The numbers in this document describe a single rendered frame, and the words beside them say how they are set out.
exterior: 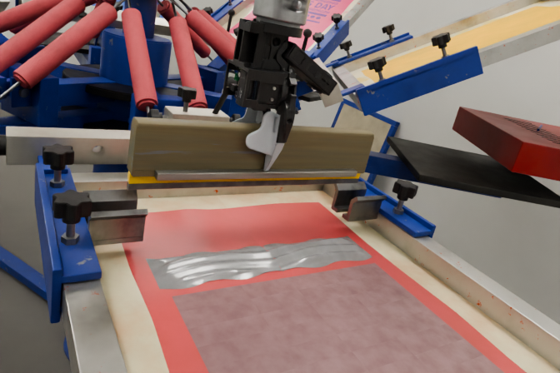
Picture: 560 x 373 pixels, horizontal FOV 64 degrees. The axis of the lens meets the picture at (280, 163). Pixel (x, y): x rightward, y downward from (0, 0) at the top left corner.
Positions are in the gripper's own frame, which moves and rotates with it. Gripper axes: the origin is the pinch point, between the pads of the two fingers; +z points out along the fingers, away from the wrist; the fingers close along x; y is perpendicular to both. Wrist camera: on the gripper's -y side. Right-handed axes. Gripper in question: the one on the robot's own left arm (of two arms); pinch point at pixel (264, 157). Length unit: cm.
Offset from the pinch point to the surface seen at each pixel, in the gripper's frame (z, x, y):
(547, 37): -28, -7, -75
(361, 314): 13.6, 22.3, -5.9
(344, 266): 13.6, 12.2, -11.0
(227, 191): 12.8, -14.6, -2.4
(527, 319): 10.2, 33.1, -25.5
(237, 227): 13.6, -2.3, 1.2
